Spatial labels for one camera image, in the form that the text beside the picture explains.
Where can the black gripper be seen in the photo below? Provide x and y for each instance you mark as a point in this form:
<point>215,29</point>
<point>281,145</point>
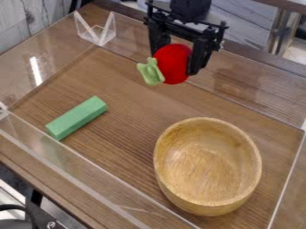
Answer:
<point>186,19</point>

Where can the red fruit with green leaf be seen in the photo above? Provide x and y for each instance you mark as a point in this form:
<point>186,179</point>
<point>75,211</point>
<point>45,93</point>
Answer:
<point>166,67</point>

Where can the metal table leg background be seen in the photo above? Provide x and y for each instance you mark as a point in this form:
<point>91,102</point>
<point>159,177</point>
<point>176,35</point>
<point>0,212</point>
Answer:
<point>282,32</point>

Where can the green rectangular block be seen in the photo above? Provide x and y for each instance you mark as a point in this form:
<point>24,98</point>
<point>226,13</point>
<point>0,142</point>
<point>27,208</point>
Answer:
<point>75,118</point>

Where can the wooden bowl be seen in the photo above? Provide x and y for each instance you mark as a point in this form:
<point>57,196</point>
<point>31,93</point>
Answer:
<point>207,166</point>

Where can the clear acrylic tray enclosure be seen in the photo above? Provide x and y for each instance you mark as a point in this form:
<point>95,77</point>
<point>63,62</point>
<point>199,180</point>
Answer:
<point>98,172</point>

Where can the black table frame leg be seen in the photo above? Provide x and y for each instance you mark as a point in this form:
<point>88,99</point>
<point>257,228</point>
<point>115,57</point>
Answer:
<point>43,219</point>

